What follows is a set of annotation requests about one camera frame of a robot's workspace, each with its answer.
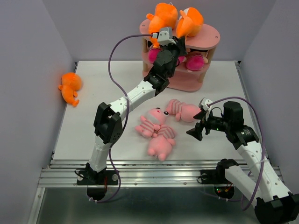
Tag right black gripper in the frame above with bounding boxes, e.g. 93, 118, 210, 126
185, 110, 230, 140

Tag boy doll pink pants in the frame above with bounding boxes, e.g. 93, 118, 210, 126
185, 50, 208, 72
148, 45, 161, 64
176, 56, 186, 67

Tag orange shark plush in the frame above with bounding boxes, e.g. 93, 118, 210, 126
146, 2, 178, 48
176, 7, 204, 38

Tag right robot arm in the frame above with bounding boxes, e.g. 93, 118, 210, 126
186, 97, 299, 224

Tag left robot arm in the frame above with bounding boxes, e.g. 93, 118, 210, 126
78, 36, 186, 185

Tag pink three-tier shelf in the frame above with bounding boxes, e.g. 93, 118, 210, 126
140, 17, 220, 92

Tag pink striped plush upper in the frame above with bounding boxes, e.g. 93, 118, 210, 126
166, 99, 201, 123

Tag pink striped plush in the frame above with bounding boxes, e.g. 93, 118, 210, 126
147, 125, 176, 161
166, 99, 201, 123

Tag pink plush with face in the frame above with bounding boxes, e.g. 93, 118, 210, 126
135, 107, 169, 138

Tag pink striped plush lower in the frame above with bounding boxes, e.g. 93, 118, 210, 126
147, 125, 176, 161

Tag plain orange plush toy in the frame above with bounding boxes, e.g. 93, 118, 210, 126
58, 72, 83, 107

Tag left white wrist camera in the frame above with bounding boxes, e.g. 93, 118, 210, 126
152, 27, 176, 47

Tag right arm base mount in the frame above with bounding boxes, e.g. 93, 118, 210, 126
197, 159, 241, 202

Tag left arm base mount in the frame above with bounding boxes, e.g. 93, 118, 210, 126
74, 168, 121, 203

